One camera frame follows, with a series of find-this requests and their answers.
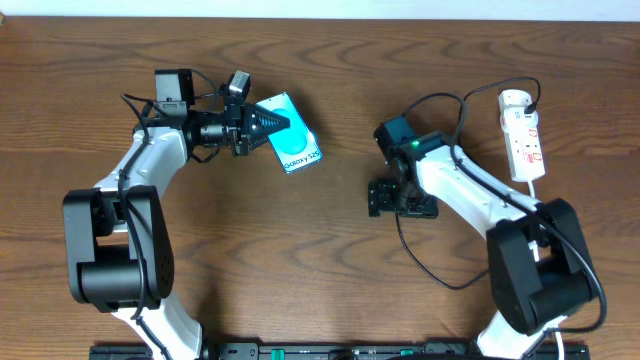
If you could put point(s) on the white power strip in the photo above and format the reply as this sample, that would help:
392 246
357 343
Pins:
523 147

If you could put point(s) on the black mounting rail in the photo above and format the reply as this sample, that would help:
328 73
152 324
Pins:
253 351

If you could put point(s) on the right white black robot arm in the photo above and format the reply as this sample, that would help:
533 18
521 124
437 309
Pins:
539 266

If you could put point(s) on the white USB charger adapter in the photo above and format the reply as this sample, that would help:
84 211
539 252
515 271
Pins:
513 119

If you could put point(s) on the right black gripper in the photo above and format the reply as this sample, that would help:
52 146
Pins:
378 200

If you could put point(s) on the blue screen Galaxy smartphone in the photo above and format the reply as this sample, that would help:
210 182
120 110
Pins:
296 147

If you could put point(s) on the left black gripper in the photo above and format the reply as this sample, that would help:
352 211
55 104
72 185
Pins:
239 127

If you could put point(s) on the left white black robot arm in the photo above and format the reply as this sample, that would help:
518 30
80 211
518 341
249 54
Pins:
119 255

